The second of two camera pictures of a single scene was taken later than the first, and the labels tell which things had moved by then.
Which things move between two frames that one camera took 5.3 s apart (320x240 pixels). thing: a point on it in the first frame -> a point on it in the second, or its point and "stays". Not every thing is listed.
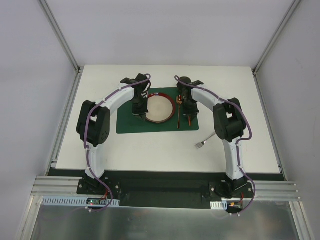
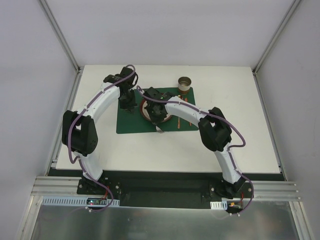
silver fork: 201,144 -> 158,129
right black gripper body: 190,111 -> 157,113
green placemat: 127,123 stays
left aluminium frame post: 59,35 stays
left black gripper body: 139,110 -> 127,102
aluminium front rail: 54,186 stays
